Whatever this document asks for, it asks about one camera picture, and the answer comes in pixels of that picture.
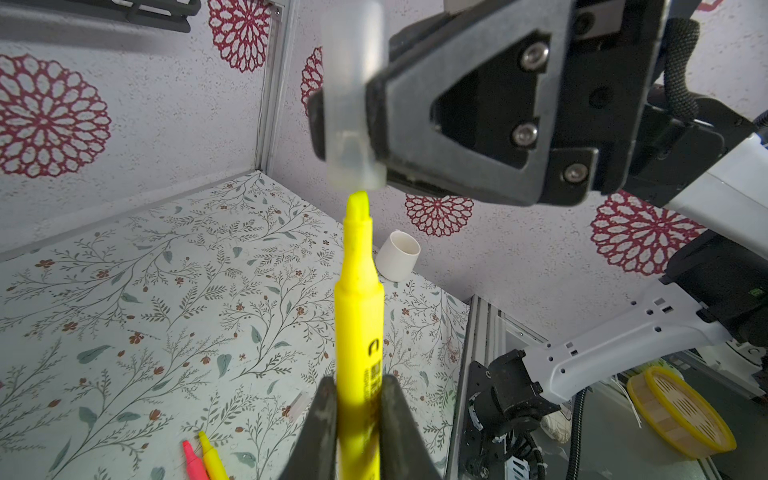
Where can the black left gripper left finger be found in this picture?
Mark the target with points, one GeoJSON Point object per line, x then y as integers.
{"type": "Point", "coordinates": [314, 454]}

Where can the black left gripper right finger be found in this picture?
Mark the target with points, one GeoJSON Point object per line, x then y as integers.
{"type": "Point", "coordinates": [403, 454]}

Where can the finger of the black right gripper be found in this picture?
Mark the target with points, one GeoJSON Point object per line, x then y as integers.
{"type": "Point", "coordinates": [468, 102]}
{"type": "Point", "coordinates": [316, 116]}

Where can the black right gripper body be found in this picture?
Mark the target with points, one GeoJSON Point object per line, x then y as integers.
{"type": "Point", "coordinates": [630, 123]}

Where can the pink highlighter pen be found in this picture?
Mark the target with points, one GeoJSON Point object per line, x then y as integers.
{"type": "Point", "coordinates": [194, 465]}

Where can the yellow highlighter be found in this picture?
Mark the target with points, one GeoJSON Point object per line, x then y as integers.
{"type": "Point", "coordinates": [359, 321]}
{"type": "Point", "coordinates": [211, 459]}

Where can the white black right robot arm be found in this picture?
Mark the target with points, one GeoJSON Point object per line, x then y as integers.
{"type": "Point", "coordinates": [713, 290]}

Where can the white mug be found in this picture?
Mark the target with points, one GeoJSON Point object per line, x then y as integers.
{"type": "Point", "coordinates": [397, 257]}

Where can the yellow woven basket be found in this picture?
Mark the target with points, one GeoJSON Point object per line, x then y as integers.
{"type": "Point", "coordinates": [679, 414]}

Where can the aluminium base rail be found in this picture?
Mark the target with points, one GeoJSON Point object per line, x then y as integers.
{"type": "Point", "coordinates": [498, 405]}

